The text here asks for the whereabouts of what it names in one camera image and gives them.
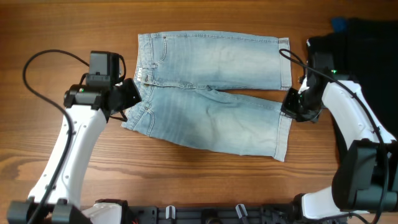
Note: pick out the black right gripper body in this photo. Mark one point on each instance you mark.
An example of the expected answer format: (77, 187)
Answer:
(301, 106)

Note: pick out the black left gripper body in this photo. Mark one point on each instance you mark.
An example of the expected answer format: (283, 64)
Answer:
(128, 94)

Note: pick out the light blue denim shorts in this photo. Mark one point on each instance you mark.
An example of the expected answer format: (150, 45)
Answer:
(191, 85)

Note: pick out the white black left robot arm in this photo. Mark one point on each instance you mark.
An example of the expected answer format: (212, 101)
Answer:
(87, 107)

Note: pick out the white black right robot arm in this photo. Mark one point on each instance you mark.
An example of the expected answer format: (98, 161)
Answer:
(366, 180)

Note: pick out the black folded garment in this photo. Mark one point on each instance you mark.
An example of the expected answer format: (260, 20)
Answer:
(367, 50)

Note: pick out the blue cloth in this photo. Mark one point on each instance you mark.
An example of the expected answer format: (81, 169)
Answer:
(339, 24)

